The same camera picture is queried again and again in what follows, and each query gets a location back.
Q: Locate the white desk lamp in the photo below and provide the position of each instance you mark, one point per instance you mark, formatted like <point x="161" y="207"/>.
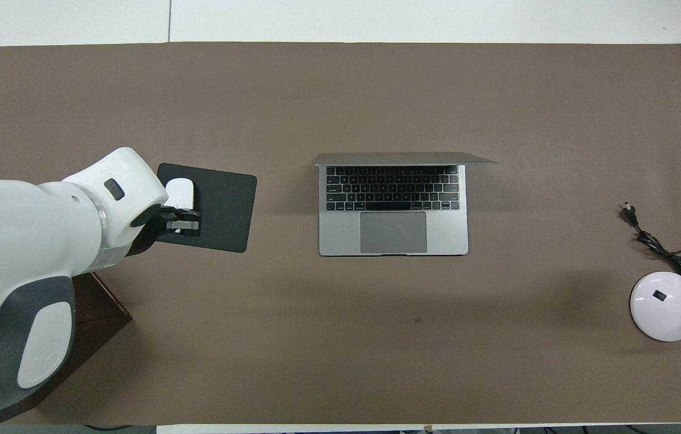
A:
<point x="663" y="307"/>

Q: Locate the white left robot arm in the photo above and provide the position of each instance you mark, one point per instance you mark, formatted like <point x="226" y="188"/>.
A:
<point x="26" y="241"/>

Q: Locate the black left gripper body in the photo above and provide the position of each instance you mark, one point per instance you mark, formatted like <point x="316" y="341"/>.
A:
<point x="150" y="226"/>

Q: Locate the dark brown wooden box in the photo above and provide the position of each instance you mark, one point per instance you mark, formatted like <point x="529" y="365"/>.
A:
<point x="99" y="313"/>

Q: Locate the brown table mat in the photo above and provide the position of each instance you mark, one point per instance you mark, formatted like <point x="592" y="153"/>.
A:
<point x="316" y="90"/>

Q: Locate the white computer mouse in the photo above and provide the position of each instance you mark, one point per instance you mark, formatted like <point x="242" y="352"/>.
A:
<point x="182" y="191"/>

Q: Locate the silver laptop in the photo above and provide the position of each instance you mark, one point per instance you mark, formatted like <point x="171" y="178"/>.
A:
<point x="340" y="232"/>

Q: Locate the black mouse pad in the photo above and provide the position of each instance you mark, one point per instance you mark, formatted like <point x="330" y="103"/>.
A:
<point x="225" y="205"/>

